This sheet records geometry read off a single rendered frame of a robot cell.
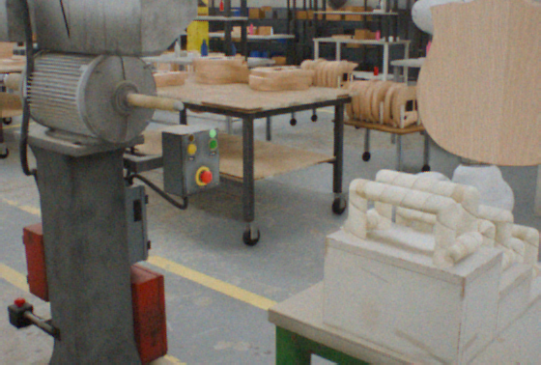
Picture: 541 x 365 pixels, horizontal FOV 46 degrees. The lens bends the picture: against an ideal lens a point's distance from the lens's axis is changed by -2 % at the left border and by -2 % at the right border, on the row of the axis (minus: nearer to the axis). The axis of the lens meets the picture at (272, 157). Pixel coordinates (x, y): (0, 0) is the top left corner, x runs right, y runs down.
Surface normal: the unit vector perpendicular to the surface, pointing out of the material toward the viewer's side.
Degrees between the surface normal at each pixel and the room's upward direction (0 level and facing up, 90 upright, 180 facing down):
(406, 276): 90
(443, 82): 91
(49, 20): 90
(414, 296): 90
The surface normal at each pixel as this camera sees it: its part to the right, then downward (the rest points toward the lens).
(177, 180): -0.66, 0.18
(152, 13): 0.76, 0.15
